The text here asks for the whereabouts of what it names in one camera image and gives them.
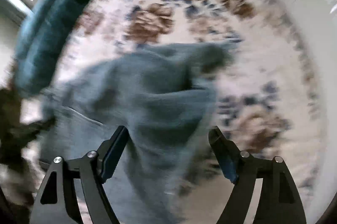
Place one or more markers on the blue denim ripped jeans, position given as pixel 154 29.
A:
pixel 165 96

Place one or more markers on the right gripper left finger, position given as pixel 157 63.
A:
pixel 56 199

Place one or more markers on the teal fleece blanket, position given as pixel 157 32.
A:
pixel 41 38

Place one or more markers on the floral fleece bed blanket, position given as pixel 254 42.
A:
pixel 267 100

